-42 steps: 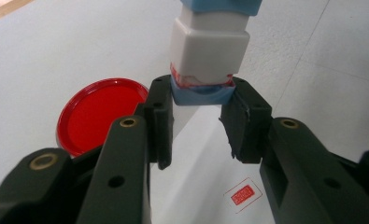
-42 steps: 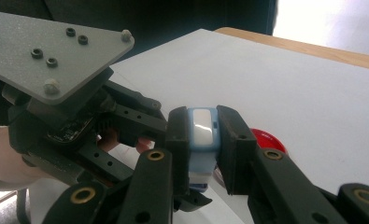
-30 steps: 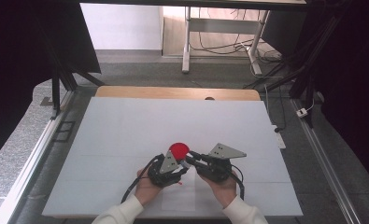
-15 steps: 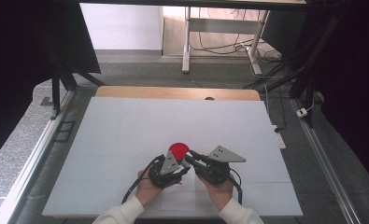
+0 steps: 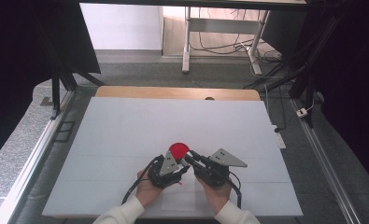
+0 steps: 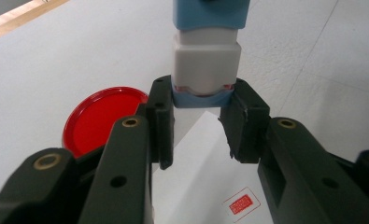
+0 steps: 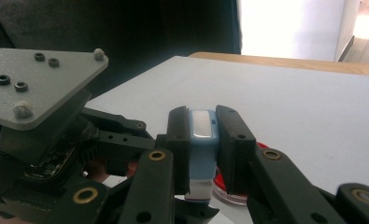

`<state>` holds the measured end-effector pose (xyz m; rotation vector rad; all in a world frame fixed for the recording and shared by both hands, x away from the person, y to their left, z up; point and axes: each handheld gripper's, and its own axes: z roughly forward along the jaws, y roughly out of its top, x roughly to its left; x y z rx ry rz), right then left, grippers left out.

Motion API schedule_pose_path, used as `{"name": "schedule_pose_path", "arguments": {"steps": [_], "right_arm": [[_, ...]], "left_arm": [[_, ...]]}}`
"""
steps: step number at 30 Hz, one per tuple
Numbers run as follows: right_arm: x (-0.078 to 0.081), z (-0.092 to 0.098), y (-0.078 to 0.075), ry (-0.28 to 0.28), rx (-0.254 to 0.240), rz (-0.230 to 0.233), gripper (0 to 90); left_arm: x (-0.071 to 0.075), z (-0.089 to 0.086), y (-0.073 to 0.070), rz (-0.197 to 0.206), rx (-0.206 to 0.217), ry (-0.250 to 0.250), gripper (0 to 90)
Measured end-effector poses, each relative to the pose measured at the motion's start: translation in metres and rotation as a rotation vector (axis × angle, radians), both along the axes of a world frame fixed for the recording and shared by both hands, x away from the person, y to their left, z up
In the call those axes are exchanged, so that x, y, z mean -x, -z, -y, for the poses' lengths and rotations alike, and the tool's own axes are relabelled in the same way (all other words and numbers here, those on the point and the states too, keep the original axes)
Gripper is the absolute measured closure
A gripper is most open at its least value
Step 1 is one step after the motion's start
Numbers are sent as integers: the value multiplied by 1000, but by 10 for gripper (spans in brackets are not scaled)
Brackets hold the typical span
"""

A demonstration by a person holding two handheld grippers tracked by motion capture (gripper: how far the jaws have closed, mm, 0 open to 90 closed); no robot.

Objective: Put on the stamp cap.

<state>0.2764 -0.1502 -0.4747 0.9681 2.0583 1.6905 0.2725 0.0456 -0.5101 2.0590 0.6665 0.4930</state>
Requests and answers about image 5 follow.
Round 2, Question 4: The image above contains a black curtain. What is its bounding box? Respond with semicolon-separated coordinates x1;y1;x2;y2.
261;0;369;194
0;0;102;169

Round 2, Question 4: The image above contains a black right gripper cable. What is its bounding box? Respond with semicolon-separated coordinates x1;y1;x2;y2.
227;171;243;209

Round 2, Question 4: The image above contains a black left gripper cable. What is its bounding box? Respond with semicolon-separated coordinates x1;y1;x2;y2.
121;155;162;205

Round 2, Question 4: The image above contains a person's right hand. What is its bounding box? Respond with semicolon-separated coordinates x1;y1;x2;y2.
194;174;233;216

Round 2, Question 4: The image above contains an aluminium floor rail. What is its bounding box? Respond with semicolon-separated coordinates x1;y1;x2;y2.
0;90;78;224
291;98;362;224

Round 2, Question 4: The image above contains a black metal stand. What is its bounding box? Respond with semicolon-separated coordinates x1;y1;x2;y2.
41;27;106;120
244;8;345;129

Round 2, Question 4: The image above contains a tangle of black floor cables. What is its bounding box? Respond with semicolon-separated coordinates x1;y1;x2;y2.
190;7;283;63

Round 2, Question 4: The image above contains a person's left hand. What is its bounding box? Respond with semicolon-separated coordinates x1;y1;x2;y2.
135;169;164;209

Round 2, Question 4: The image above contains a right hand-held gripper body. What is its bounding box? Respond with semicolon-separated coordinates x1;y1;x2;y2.
196;147;248;189

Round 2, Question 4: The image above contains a white metal desk frame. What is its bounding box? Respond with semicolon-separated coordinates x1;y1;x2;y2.
181;6;271;77

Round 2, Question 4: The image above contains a round red ink pad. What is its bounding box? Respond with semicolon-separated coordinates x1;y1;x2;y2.
168;142;191;161

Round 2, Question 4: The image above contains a white power strip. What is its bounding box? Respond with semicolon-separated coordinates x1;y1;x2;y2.
272;124;287;149

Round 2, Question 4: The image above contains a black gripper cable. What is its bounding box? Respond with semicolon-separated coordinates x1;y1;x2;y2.
227;171;243;209
121;155;162;205

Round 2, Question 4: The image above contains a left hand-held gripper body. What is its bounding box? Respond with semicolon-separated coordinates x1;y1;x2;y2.
148;150;184;189

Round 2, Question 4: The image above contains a white paper sheet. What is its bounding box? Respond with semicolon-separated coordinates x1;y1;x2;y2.
161;176;206;212

